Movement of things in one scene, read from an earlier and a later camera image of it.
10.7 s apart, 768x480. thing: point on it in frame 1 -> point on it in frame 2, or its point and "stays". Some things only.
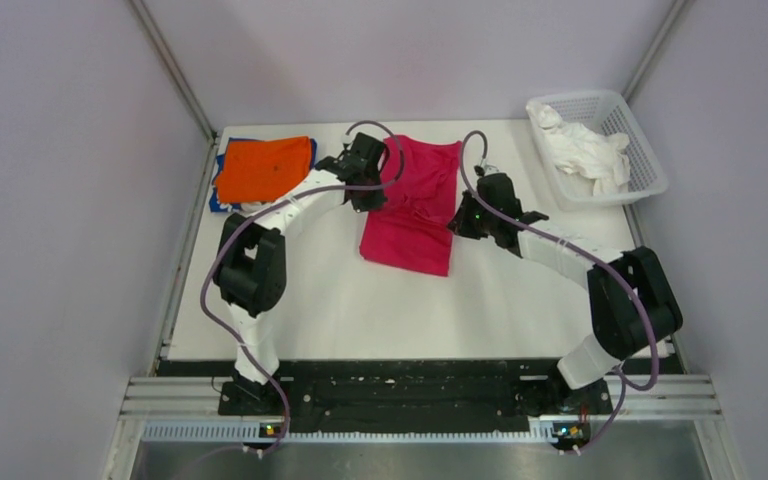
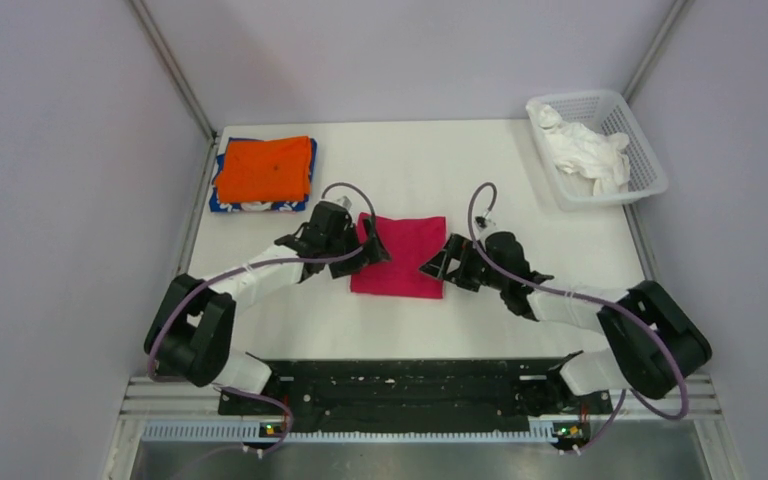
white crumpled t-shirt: x=603 y=158 stays
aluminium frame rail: x=675 y=399 stays
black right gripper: x=460 y=224 -> x=460 y=248
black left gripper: x=370 y=203 -> x=352 y=265
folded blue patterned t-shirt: x=220 y=207 stays
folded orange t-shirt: x=258 y=171 stays
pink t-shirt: x=414 y=228 -> x=410 y=243
